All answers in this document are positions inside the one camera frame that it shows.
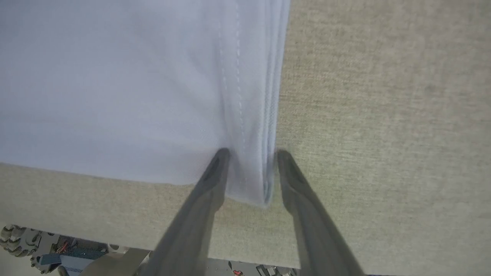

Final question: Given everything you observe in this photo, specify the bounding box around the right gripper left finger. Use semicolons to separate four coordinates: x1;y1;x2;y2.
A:
139;148;231;276

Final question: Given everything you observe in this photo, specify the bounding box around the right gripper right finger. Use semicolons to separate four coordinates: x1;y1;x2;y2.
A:
275;149;366;276

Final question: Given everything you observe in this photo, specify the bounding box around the light blue shirt white trim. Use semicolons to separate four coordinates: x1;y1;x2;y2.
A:
0;0;291;208

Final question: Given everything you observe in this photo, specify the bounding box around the grey fabric sofa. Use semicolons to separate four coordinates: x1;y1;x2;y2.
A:
0;0;491;276

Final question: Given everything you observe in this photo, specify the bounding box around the robot wheeled base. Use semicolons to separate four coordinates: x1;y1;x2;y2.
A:
0;224;300;276

